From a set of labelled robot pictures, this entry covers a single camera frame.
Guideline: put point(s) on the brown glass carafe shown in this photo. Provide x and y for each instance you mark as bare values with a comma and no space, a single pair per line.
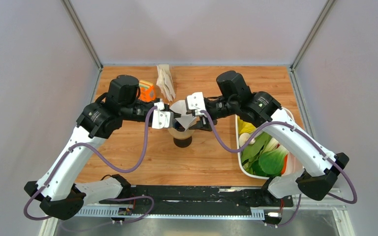
183,143

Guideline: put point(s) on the stack of paper coffee filters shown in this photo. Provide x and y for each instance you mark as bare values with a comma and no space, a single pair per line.
165,82

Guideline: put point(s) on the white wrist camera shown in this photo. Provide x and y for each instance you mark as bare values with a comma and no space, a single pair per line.
195,104
162,119

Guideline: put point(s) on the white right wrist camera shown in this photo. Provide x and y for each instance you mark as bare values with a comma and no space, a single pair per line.
195,104

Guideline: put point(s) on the white plastic basin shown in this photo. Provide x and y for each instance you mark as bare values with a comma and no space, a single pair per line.
293,163

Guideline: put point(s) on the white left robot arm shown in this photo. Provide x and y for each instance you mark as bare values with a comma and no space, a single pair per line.
58,193

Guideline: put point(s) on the yellow napa cabbage toy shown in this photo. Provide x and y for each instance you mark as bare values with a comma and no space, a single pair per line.
245,127

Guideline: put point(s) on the blue ribbed coffee dripper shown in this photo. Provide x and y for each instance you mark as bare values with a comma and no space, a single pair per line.
177,126

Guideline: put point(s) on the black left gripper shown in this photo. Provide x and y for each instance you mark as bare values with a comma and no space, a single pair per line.
175,115

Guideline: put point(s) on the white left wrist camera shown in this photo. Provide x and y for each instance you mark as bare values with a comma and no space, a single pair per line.
162,119

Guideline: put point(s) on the green bok choy toy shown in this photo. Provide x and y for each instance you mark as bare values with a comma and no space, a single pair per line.
264,154

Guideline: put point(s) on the orange carrot toy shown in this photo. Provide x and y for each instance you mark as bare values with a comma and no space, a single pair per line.
284,164

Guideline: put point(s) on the white paper coffee filter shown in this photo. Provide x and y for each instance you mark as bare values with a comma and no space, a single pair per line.
185,120

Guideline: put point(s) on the white mushroom toy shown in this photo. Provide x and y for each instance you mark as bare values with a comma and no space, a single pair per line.
246,139

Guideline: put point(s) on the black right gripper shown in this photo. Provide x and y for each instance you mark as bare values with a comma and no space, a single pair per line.
203,124

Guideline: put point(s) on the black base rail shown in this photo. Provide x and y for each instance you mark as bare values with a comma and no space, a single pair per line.
201,200

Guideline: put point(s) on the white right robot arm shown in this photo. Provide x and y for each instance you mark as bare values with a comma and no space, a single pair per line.
321,167

